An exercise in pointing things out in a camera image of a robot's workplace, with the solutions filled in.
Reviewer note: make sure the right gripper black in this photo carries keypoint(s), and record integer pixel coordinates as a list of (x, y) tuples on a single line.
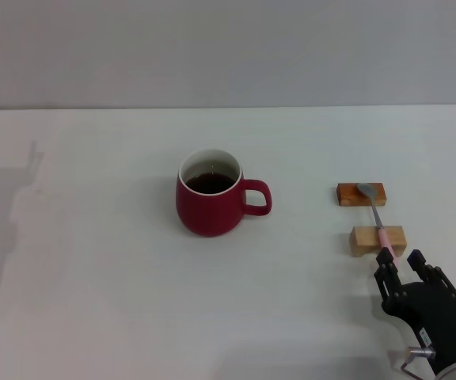
[(438, 324)]

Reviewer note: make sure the red ceramic cup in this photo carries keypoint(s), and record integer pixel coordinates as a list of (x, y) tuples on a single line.
[(212, 213)]

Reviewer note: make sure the light wooden block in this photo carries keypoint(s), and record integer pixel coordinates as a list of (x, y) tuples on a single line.
[(364, 237)]

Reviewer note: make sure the dark brown wooden block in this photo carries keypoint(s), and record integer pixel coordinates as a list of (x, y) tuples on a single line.
[(346, 194)]

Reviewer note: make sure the dark brown coffee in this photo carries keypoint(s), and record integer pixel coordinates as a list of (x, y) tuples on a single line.
[(210, 184)]

